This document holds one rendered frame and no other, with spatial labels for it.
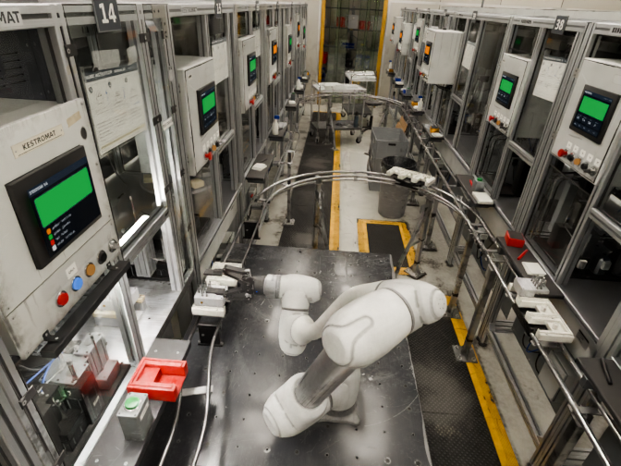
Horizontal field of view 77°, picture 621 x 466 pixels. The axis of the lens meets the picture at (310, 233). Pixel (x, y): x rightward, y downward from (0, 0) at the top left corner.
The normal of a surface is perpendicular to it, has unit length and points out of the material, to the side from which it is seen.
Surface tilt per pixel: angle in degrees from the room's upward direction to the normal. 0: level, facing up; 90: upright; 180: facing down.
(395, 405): 0
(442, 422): 0
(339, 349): 85
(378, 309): 13
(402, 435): 0
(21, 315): 90
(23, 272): 90
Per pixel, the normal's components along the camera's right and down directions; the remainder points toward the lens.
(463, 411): 0.04, -0.86
